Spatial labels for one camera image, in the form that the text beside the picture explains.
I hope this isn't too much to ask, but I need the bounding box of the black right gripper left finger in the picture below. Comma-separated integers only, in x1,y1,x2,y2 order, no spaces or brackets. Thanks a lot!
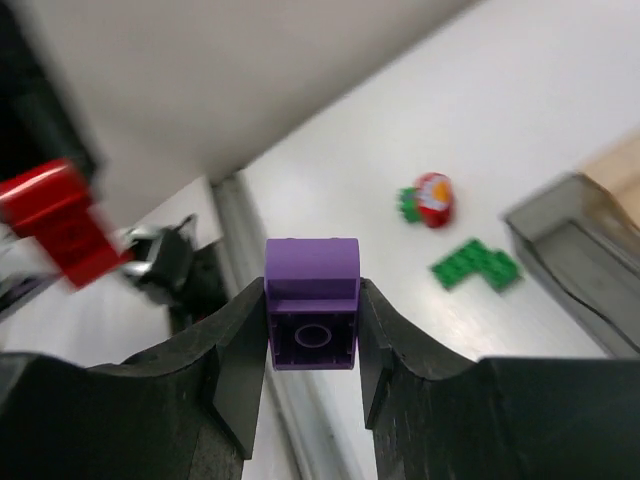
1,279,268,479

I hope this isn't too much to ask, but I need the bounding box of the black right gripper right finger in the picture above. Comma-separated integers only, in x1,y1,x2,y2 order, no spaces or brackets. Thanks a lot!
358,280,639,479

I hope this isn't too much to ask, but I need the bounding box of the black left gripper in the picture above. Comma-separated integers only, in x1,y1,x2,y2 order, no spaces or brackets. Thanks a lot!
1,1,100,180

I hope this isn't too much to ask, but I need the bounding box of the red arch lego brick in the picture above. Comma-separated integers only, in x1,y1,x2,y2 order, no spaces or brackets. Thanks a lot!
1,158,132,288

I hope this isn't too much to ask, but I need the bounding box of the purple arch lego brick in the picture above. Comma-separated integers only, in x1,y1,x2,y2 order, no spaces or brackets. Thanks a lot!
264,238,361,371

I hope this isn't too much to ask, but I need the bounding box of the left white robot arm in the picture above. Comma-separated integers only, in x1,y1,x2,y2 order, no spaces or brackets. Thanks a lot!
1,2,227,333

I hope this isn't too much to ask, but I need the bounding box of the green flat lego plate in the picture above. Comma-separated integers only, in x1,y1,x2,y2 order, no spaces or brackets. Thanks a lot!
430,238,493,290

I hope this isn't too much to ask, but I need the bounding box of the green square lego brick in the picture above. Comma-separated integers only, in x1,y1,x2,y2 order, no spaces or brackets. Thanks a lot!
479,250,521,293

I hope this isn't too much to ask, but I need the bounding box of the small green lego brick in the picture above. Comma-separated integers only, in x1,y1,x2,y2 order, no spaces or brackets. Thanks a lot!
397,187,421,224

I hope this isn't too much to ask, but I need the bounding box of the dark grey plastic bin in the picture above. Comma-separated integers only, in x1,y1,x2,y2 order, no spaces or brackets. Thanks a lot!
504,174,639,358

